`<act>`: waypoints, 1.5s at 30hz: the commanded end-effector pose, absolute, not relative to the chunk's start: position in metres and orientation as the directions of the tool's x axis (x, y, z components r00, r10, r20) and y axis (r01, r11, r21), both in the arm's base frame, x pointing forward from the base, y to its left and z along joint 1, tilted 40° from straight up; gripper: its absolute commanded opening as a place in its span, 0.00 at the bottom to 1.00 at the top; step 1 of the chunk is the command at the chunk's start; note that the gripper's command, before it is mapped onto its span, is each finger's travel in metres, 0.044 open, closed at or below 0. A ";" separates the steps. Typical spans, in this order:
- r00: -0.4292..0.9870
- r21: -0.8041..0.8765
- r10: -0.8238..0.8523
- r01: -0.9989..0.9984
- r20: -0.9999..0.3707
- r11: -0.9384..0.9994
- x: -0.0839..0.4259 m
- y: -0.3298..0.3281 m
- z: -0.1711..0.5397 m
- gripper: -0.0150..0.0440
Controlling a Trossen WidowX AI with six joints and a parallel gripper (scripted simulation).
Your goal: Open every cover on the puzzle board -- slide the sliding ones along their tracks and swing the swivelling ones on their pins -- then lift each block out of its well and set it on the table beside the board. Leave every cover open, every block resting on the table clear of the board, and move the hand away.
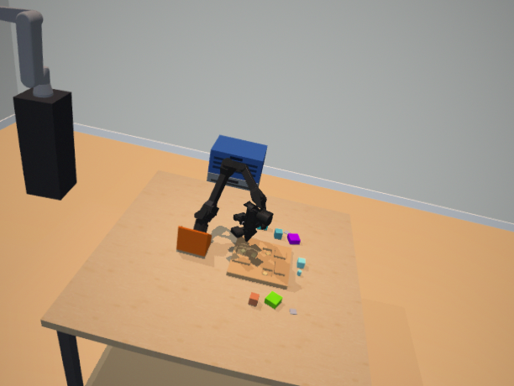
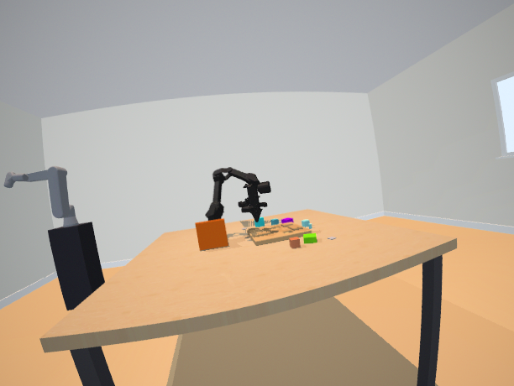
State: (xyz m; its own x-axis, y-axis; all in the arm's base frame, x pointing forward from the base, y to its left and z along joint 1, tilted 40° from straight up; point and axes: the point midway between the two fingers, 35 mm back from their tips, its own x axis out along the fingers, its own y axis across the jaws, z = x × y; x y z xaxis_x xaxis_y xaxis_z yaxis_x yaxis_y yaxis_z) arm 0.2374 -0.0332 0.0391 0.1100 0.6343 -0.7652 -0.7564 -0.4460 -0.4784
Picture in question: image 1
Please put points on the purple block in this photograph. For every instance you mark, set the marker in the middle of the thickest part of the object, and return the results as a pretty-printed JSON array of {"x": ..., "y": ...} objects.
[{"x": 293, "y": 238}]

